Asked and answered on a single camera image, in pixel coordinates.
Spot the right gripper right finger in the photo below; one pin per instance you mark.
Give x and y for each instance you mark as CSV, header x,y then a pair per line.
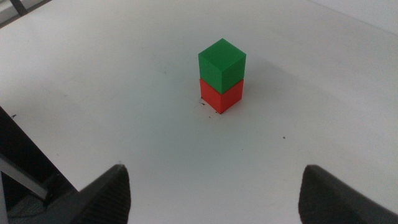
x,y
323,202

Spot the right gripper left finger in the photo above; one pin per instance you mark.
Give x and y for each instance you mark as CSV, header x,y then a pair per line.
x,y
109,202

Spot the red cube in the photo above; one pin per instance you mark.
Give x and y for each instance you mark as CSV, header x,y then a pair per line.
x,y
224,99

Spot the green cube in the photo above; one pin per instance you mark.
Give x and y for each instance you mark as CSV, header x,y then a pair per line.
x,y
222,62

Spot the black stand with silver bar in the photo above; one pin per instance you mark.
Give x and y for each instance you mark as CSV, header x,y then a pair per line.
x,y
18,146

